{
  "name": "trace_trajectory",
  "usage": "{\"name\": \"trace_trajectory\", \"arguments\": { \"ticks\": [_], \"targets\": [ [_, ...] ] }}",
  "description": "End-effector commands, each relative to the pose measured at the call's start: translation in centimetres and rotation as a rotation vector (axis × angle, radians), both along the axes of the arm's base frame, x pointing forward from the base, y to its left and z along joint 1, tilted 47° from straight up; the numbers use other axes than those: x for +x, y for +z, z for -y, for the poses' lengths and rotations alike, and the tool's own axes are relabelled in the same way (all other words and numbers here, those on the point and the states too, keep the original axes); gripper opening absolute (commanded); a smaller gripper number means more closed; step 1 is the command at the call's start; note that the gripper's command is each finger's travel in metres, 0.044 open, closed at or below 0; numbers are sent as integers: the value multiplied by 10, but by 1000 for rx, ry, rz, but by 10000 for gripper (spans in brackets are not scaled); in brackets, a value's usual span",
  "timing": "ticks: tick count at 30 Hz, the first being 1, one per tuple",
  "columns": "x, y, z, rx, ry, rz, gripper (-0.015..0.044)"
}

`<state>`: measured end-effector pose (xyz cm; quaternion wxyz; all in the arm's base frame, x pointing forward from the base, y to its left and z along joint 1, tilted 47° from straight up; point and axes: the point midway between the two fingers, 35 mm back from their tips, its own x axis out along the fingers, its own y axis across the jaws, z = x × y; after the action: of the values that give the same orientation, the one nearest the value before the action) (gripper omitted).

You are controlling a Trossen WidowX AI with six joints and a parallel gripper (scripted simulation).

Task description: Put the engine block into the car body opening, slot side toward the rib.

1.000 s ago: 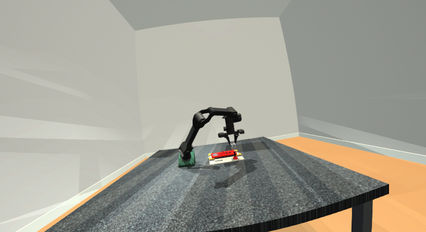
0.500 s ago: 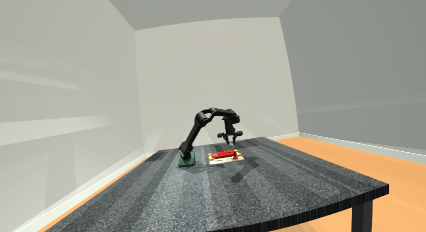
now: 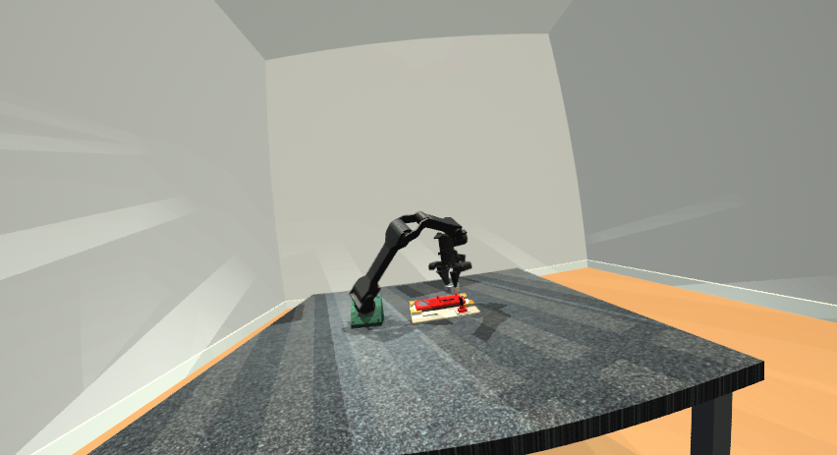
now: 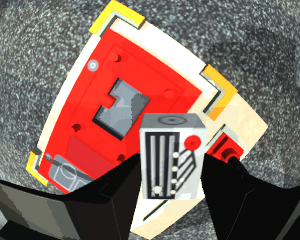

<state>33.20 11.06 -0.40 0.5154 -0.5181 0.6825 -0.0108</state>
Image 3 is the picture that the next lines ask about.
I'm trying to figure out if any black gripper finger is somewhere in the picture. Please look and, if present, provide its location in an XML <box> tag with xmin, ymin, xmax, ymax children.
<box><xmin>436</xmin><ymin>268</ymin><xmax>450</xmax><ymax>285</ymax></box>
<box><xmin>450</xmin><ymin>271</ymin><xmax>462</xmax><ymax>288</ymax></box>

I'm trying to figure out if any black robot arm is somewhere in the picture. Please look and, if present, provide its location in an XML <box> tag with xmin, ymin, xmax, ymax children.
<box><xmin>350</xmin><ymin>211</ymin><xmax>468</xmax><ymax>316</ymax></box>

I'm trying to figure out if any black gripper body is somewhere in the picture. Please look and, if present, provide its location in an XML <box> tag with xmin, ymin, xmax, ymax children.
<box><xmin>428</xmin><ymin>248</ymin><xmax>472</xmax><ymax>271</ymax></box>

